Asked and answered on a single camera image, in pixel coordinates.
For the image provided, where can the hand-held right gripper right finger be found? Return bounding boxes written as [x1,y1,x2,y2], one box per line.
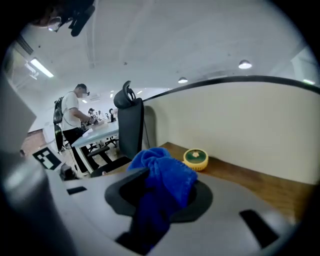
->
[149,172,299,256]

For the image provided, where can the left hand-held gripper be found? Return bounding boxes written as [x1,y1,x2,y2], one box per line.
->
[31,146,79,181]

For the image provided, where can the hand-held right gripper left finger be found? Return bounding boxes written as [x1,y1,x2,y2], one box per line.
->
[46,166,151,256]

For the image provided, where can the blue cloth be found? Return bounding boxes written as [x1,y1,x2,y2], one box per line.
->
[126,146,199,255]

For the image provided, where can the light blue desk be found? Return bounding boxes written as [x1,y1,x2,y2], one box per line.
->
[71,121,120,173]

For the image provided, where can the yellow handheld fan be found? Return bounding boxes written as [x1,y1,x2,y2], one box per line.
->
[183,148,210,172]

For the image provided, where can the black office chair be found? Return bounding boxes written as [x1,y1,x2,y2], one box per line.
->
[89,80,157,179]

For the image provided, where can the ceiling strip light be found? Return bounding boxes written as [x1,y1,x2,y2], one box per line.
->
[29,57,55,78]

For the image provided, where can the person's glasses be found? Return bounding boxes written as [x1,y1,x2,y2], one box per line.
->
[46,16,63,33]

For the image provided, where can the black head-mounted camera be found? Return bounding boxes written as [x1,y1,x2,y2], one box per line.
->
[67,4,96,38]

